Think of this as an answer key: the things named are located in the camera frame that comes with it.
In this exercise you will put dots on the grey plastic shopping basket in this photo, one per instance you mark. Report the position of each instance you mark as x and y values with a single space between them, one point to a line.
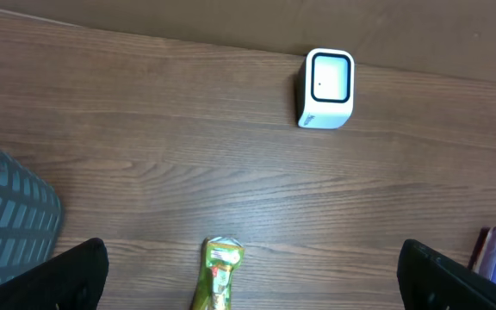
31 217

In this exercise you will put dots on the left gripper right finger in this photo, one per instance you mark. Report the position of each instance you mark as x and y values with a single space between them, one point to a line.
428 280

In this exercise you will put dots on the white barcode scanner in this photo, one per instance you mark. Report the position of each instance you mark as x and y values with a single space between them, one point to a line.
325 89

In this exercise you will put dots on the green yellow snack pouch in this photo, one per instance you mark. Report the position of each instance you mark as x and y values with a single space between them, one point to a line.
220 257

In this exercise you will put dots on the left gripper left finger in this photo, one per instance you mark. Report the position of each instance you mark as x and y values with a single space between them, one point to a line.
75 279

